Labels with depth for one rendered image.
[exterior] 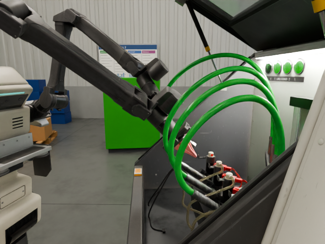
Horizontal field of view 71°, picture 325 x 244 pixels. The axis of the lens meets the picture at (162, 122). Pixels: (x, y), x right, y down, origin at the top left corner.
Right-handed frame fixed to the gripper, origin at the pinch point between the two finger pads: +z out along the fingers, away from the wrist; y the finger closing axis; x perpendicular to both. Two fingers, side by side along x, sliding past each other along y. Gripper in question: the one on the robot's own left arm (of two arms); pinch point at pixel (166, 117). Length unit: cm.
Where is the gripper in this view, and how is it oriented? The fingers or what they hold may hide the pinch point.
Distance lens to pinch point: 82.9
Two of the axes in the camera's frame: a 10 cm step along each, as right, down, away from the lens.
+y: 5.9, 0.4, 8.1
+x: -6.6, 6.0, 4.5
